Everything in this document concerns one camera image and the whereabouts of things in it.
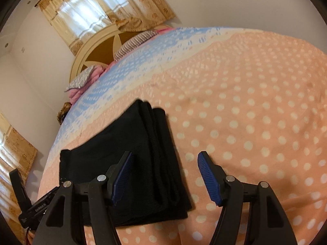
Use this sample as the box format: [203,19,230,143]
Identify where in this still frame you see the black pants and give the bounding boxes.
[59,100,192,227]

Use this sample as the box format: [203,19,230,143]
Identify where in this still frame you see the beige curtain side window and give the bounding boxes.
[1,115,38,243]

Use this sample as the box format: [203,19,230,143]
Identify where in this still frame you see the brown patterned cloth bundle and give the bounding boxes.
[57,102,72,125]

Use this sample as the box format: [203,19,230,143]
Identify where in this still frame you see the peach blue polka-dot bedspread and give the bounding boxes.
[39,27,326,244]

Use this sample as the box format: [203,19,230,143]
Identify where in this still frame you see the grey patterned pillow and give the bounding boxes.
[64,65,95,92]

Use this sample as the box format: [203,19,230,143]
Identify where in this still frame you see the pink folded blanket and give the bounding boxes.
[67,65,108,105]

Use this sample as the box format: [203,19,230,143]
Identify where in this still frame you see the cream wooden headboard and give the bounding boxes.
[69,23,175,82]

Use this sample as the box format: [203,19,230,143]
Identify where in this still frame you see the striped pillow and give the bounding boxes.
[114,30,159,62]

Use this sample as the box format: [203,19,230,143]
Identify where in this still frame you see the beige curtain behind headboard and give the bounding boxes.
[37,0,175,55]

